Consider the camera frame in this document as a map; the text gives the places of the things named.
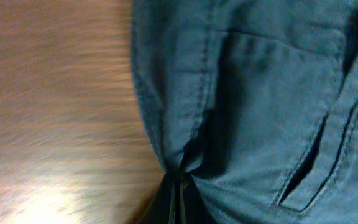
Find navy blue shorts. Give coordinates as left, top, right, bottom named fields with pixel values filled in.
left=131, top=0, right=358, bottom=224

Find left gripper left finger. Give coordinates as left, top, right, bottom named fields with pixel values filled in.
left=126, top=174, right=175, bottom=224

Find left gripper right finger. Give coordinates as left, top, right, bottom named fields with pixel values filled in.
left=178, top=174, right=217, bottom=224

